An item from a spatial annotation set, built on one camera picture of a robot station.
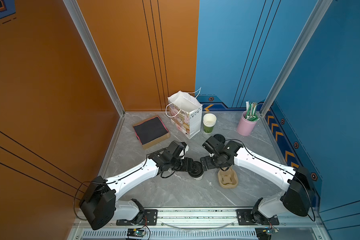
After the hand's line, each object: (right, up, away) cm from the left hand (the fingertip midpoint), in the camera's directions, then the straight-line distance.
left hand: (193, 164), depth 79 cm
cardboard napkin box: (-24, +11, +19) cm, 32 cm away
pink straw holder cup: (+36, +20, +19) cm, 46 cm away
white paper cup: (+3, -9, +3) cm, 10 cm away
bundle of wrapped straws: (+39, +29, +17) cm, 51 cm away
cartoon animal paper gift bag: (-4, +28, +6) cm, 29 cm away
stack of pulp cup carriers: (+20, -9, +4) cm, 22 cm away
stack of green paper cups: (+11, +23, +18) cm, 31 cm away
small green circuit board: (-28, -30, -9) cm, 42 cm away
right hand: (+9, 0, 0) cm, 9 cm away
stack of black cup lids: (+20, +13, +21) cm, 31 cm away
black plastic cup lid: (+2, -3, -2) cm, 4 cm away
